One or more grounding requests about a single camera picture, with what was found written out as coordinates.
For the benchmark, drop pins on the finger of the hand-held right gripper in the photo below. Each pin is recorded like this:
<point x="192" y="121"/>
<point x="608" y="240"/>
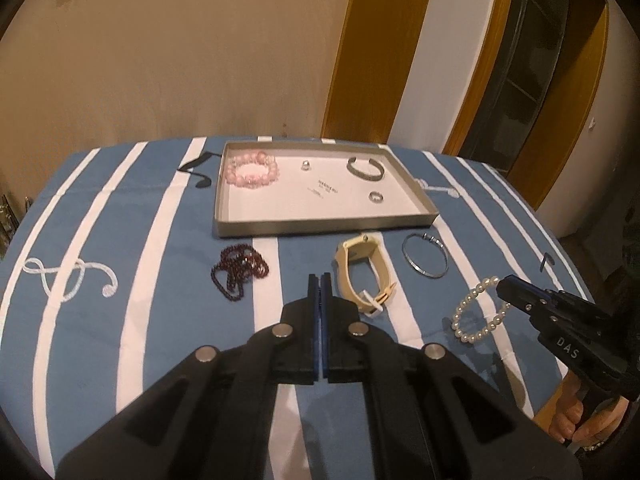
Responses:
<point x="522" y="305"/>
<point x="525" y="287"/>

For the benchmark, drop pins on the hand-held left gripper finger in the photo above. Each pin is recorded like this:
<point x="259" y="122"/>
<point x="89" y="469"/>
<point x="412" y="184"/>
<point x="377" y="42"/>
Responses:
<point x="314" y="310"/>
<point x="326" y="310"/>

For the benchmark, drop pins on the cream wrist watch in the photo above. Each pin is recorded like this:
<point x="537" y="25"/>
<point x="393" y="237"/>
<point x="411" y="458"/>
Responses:
<point x="345" y="280"/>

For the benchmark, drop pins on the thin silver bangle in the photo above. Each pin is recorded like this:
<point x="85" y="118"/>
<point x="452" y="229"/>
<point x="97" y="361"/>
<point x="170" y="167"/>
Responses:
<point x="430" y="238"/>

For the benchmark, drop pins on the grey cardboard tray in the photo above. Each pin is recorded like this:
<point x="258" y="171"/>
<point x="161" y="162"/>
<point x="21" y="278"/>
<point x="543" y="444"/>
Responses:
<point x="300" y="200"/>

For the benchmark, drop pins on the person's right hand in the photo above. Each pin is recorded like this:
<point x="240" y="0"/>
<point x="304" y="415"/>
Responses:
<point x="565" y="410"/>

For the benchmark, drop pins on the blue white striped tablecloth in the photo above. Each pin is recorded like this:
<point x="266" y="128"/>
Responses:
<point x="150" y="260"/>

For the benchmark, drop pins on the dark glass door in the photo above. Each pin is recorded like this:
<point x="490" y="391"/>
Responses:
<point x="530" y="60"/>

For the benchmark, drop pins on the stand with small metal items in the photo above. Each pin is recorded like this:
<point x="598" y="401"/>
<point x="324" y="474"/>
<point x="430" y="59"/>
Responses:
<point x="10" y="217"/>

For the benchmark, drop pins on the wooden frame of glass door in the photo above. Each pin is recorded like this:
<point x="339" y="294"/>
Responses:
<point x="585" y="110"/>

